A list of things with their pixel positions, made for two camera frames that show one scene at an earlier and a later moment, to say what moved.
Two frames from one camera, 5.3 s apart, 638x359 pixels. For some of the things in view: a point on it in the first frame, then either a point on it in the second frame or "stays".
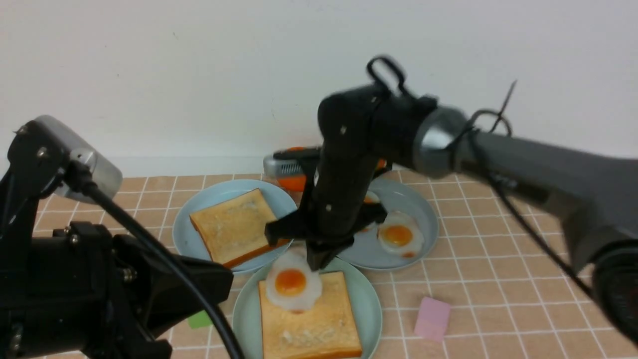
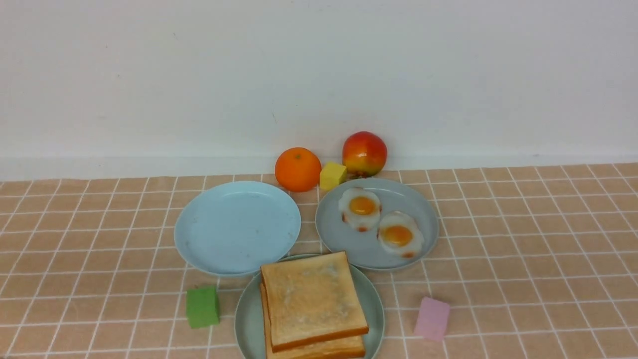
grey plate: (394, 196) stays
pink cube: (432, 319) stays
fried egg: (400, 234) stays
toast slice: (234, 231) -> (347, 345)
